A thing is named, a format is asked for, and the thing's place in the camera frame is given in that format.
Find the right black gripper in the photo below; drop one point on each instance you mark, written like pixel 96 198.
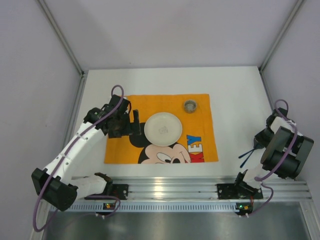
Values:
pixel 258 146

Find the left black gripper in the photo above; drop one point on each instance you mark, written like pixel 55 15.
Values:
pixel 128 122

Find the white round plate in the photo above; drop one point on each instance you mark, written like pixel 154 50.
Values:
pixel 163 129

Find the blue fork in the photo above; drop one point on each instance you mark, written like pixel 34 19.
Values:
pixel 246 159

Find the blue spoon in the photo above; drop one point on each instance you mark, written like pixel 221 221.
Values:
pixel 246 153

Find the orange Mickey placemat cloth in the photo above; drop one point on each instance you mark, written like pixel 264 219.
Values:
pixel 196 144

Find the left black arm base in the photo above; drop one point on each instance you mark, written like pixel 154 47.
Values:
pixel 120 191

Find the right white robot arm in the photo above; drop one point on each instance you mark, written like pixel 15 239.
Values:
pixel 286 151

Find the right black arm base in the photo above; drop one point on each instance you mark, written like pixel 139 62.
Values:
pixel 231 191

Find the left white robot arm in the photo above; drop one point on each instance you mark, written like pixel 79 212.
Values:
pixel 55 182

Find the aluminium mounting rail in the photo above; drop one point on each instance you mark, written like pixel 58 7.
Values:
pixel 205 189

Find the slotted grey cable duct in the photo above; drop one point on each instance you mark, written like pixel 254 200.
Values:
pixel 156 207

